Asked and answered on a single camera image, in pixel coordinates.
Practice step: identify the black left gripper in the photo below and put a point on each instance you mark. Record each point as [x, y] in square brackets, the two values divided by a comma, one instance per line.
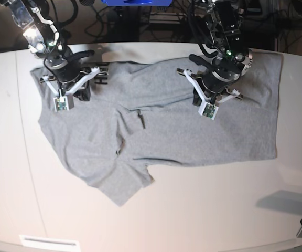
[223, 70]

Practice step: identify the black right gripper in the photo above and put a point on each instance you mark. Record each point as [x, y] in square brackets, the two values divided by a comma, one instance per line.
[65, 67]

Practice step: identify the grey T-shirt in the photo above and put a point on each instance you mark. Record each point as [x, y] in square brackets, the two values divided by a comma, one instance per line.
[144, 116]

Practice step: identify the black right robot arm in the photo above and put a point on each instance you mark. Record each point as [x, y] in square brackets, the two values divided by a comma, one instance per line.
[48, 40]

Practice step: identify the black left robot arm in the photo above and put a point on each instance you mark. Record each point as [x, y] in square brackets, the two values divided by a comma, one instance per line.
[215, 26]

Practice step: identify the blue plastic box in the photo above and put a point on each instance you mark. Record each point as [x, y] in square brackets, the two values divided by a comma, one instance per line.
[115, 3]

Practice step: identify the white label strip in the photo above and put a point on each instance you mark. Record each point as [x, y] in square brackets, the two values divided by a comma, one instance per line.
[49, 243]

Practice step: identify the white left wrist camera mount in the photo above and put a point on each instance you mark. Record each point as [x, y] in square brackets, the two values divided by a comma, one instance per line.
[212, 91]

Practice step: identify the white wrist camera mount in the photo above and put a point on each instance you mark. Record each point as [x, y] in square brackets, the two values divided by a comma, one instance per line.
[212, 91]
[63, 97]

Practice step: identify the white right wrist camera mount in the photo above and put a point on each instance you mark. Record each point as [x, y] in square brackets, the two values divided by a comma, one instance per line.
[63, 97]

